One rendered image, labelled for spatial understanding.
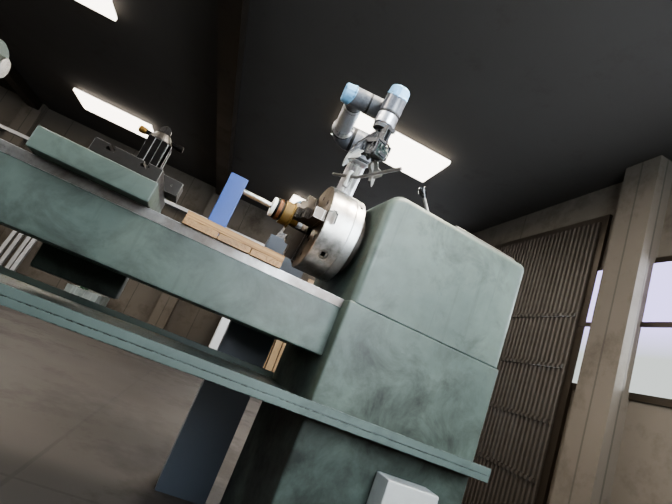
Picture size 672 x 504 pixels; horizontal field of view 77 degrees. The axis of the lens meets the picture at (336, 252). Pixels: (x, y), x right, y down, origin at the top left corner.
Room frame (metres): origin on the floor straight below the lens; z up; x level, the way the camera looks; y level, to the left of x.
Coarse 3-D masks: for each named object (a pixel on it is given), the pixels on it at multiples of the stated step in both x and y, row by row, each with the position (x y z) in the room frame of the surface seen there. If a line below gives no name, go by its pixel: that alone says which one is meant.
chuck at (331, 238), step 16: (336, 192) 1.33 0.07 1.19; (336, 208) 1.29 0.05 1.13; (352, 208) 1.32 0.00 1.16; (320, 224) 1.32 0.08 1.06; (336, 224) 1.29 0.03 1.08; (352, 224) 1.31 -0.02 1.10; (320, 240) 1.30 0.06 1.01; (336, 240) 1.31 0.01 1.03; (304, 256) 1.35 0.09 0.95; (336, 256) 1.33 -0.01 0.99; (304, 272) 1.46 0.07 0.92; (320, 272) 1.40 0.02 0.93
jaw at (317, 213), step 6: (300, 210) 1.35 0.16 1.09; (306, 210) 1.33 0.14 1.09; (312, 210) 1.32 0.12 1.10; (318, 210) 1.29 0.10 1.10; (324, 210) 1.30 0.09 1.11; (294, 216) 1.35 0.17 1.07; (300, 216) 1.35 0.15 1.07; (306, 216) 1.33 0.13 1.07; (312, 216) 1.29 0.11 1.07; (318, 216) 1.29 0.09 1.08; (324, 216) 1.30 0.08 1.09; (330, 216) 1.29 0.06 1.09; (336, 216) 1.30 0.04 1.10; (300, 222) 1.38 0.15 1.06; (306, 222) 1.36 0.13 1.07; (312, 222) 1.34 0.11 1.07; (318, 222) 1.32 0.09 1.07; (330, 222) 1.29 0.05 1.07; (312, 228) 1.40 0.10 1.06
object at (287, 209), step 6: (282, 204) 1.36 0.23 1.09; (288, 204) 1.36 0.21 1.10; (294, 204) 1.38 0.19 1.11; (276, 210) 1.36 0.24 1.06; (282, 210) 1.36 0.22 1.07; (288, 210) 1.36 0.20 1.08; (294, 210) 1.36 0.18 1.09; (270, 216) 1.39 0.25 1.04; (276, 216) 1.37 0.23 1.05; (282, 216) 1.37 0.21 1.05; (288, 216) 1.37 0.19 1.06; (282, 222) 1.39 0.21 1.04; (288, 222) 1.38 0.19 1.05; (294, 222) 1.39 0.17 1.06
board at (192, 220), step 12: (192, 216) 1.15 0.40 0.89; (192, 228) 1.17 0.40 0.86; (204, 228) 1.17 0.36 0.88; (216, 228) 1.17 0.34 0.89; (228, 240) 1.19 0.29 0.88; (240, 240) 1.20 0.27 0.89; (252, 252) 1.21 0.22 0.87; (264, 252) 1.22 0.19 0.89; (276, 252) 1.23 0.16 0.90; (276, 264) 1.23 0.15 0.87
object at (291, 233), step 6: (288, 228) 1.41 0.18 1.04; (294, 228) 1.41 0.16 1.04; (288, 234) 1.42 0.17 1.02; (294, 234) 1.42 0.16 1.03; (300, 234) 1.42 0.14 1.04; (306, 234) 1.43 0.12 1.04; (288, 240) 1.43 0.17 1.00; (294, 240) 1.43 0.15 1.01; (300, 240) 1.44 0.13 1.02; (288, 246) 1.45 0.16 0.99; (294, 246) 1.45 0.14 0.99; (300, 246) 1.45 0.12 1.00; (288, 252) 1.45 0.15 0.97; (294, 252) 1.46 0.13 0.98; (294, 258) 1.47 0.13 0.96
